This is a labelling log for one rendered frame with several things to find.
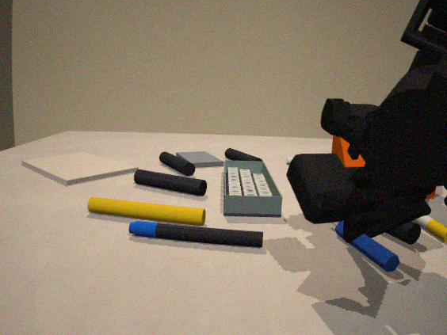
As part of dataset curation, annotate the keyboard with white letter keys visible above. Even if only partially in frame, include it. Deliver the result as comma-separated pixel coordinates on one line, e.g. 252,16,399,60
223,160,283,218

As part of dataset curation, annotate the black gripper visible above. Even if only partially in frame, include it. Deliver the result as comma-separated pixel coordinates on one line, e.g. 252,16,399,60
286,145,437,243

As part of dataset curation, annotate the blue stylus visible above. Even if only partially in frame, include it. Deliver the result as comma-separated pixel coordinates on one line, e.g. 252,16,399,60
332,221,400,272

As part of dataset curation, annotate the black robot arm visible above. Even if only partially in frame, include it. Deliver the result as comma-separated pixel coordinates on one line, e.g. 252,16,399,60
321,0,447,187

